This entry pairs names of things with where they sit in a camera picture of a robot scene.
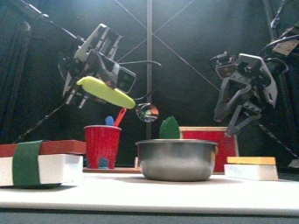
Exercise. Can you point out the white box with green band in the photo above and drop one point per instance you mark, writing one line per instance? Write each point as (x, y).
(53, 163)

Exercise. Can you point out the red box with wooden rim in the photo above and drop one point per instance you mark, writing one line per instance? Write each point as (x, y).
(226, 145)

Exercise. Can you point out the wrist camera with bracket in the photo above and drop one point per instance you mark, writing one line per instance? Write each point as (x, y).
(103, 43)
(256, 70)

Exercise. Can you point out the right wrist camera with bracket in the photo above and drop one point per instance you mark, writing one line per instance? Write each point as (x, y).
(256, 70)

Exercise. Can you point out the blue plastic utensil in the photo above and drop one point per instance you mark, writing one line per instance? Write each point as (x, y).
(109, 120)

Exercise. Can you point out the vertical metal frame pole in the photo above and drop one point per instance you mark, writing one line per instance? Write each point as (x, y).
(148, 35)

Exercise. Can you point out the green leaf-shaped toy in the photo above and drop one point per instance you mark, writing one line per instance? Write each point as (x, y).
(169, 128)

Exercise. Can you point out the metal bowl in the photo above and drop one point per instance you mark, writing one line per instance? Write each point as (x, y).
(176, 159)

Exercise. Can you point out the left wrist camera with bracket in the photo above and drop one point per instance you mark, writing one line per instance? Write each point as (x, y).
(103, 43)

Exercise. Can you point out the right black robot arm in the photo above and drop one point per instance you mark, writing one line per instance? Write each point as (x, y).
(284, 49)

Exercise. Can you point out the red plastic cup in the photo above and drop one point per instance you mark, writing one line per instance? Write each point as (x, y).
(101, 145)

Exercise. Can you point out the brown wooden tray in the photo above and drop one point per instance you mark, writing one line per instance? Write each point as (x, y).
(111, 170)

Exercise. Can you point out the green band around box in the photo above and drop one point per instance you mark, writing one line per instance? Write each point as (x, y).
(25, 164)

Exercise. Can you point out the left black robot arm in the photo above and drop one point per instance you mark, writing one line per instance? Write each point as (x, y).
(39, 17)

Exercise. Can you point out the yellow and white block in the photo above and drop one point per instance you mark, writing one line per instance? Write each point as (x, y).
(251, 169)

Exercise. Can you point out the white board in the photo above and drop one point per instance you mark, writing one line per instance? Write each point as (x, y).
(155, 194)

